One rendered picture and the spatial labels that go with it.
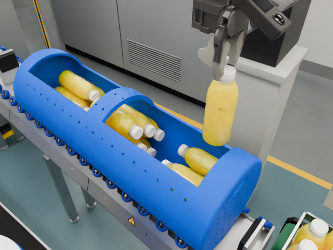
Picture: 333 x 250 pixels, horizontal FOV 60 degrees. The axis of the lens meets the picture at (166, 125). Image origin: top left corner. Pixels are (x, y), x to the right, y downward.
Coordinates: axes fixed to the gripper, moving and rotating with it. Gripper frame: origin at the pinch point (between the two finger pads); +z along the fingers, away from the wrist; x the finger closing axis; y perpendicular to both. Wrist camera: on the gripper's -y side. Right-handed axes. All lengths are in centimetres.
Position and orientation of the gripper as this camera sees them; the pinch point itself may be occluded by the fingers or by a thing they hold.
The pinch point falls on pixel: (226, 72)
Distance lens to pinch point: 62.0
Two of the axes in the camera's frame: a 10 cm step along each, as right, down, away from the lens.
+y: -7.5, -4.4, 4.9
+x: -6.6, 4.9, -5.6
